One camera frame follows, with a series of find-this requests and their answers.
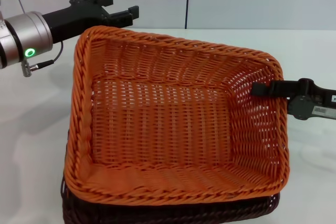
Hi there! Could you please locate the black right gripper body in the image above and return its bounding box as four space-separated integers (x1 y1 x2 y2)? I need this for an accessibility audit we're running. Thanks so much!
287 78 336 122

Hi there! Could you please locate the black cable with metal plug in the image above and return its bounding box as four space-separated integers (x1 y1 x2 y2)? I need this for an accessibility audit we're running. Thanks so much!
20 40 65 78

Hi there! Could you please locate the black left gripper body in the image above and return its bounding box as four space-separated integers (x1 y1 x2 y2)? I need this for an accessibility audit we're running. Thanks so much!
41 0 112 44

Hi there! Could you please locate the orange wicker basket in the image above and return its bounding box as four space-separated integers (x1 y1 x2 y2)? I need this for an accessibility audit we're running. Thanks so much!
64 25 291 200

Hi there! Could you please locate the dark brown wicker basket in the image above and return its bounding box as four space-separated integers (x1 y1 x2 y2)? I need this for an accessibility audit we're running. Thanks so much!
59 129 281 224

